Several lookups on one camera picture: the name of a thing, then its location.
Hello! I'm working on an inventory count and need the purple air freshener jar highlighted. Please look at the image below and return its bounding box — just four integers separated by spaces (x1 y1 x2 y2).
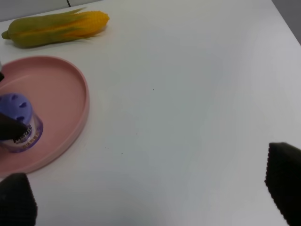
0 93 43 153

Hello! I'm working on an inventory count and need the large pink plate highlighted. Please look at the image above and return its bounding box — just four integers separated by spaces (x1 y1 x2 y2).
0 56 90 177

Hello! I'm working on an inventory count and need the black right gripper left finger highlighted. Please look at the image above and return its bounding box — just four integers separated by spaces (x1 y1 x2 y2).
0 173 38 226

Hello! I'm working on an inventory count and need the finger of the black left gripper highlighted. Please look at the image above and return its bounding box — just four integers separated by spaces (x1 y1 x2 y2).
0 113 26 141

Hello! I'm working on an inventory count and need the yellow green toy corn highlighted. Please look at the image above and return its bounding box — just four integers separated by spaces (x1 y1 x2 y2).
1 8 110 48

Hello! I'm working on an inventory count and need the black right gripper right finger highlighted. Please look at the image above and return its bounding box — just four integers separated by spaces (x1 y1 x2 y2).
265 142 301 226

